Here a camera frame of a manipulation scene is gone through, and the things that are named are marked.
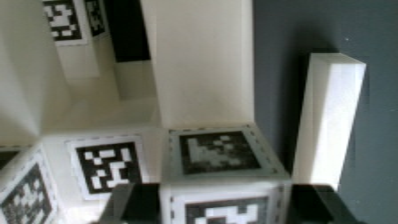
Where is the white chair back frame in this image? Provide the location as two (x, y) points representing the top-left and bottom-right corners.
(0, 0), (256, 224)

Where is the white U-shaped fence frame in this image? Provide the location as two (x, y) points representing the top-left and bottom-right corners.
(293, 53), (366, 189)

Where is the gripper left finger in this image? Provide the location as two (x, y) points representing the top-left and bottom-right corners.
(98, 184), (160, 224)

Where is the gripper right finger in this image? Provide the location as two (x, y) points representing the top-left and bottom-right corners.
(289, 184), (362, 224)

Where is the white chair leg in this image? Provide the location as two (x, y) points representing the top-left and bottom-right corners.
(0, 146), (59, 224)
(43, 0), (112, 78)
(160, 124), (291, 224)

